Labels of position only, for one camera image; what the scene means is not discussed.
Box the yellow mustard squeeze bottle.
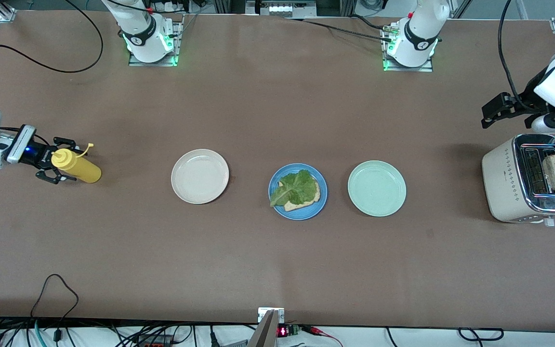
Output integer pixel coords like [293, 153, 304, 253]
[51, 143, 102, 184]

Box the green lettuce leaf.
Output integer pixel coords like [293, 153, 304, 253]
[270, 169, 319, 208]

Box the light green plate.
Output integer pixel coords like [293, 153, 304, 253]
[347, 160, 407, 217]

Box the beige plate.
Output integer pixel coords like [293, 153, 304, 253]
[171, 149, 230, 205]

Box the blue plate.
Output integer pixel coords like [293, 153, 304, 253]
[268, 163, 328, 221]

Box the beige chrome toaster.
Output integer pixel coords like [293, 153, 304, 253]
[481, 133, 555, 228]

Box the silver box with lights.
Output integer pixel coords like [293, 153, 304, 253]
[245, 0, 317, 18]

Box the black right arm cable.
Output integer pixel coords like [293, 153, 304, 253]
[0, 0, 104, 133]

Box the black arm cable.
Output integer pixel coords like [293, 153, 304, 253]
[498, 0, 538, 111]
[0, 0, 104, 133]

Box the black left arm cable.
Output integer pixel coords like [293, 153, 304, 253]
[498, 0, 538, 111]

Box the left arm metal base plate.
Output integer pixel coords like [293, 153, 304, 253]
[381, 27, 435, 73]

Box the thin black looped cable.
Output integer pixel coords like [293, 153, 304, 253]
[29, 274, 79, 320]

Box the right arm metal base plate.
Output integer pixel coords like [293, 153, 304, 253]
[128, 13, 185, 67]

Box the black cable to base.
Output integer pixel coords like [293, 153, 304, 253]
[285, 14, 394, 43]

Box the white metal bracket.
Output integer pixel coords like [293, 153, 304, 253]
[258, 307, 285, 323]

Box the grey metal camera bar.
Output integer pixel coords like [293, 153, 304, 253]
[247, 310, 279, 347]

